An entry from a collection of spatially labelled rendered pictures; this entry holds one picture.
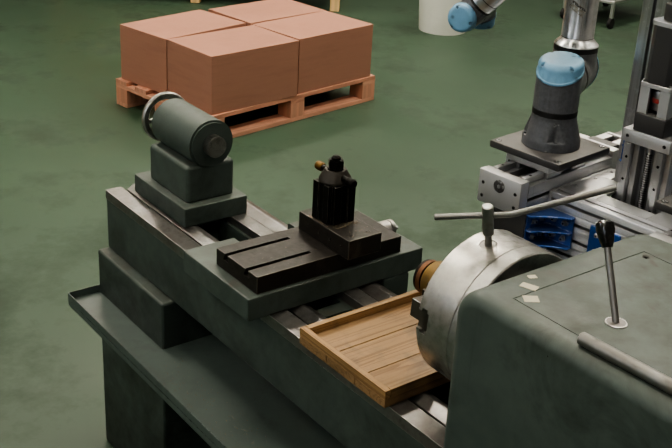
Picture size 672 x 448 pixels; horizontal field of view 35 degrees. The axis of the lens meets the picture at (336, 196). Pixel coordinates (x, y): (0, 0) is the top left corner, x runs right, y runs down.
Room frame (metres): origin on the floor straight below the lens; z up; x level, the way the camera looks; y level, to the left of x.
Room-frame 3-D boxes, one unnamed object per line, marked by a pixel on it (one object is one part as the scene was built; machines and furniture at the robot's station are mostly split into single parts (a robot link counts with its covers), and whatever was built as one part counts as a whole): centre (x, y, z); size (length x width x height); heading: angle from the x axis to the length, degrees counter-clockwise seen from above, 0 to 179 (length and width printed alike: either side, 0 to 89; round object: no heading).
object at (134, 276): (2.81, 0.40, 0.34); 0.44 x 0.40 x 0.68; 128
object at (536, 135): (2.63, -0.55, 1.21); 0.15 x 0.15 x 0.10
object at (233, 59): (6.34, 0.58, 0.25); 1.43 x 1.03 x 0.50; 130
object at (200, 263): (2.41, 0.07, 0.89); 0.53 x 0.30 x 0.06; 128
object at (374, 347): (2.05, -0.17, 0.88); 0.36 x 0.30 x 0.04; 128
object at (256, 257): (2.36, 0.06, 0.95); 0.43 x 0.18 x 0.04; 128
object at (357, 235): (2.38, -0.01, 1.00); 0.20 x 0.10 x 0.05; 38
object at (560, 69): (2.63, -0.55, 1.33); 0.13 x 0.12 x 0.14; 155
